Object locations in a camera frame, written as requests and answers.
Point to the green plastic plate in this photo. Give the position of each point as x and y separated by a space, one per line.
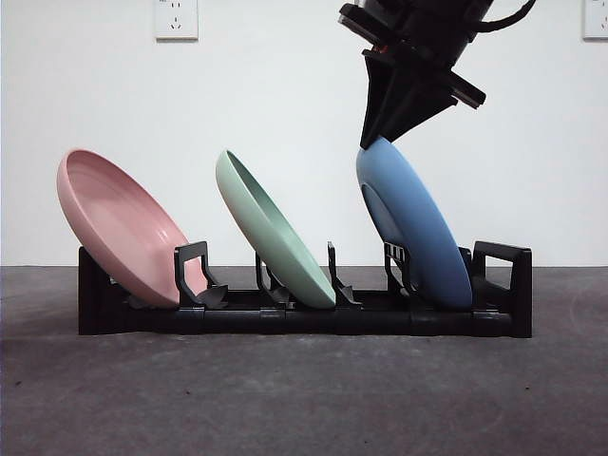
266 228

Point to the white wall socket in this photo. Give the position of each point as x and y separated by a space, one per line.
175 21
596 21

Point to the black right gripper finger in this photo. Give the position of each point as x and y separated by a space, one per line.
411 104
376 100

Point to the black plastic dish rack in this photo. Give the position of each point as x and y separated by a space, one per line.
332 324

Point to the pink plastic plate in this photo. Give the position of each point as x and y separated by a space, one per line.
119 223

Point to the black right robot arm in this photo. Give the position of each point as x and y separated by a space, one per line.
437 26

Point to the blue plastic plate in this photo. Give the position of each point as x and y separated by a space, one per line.
413 218

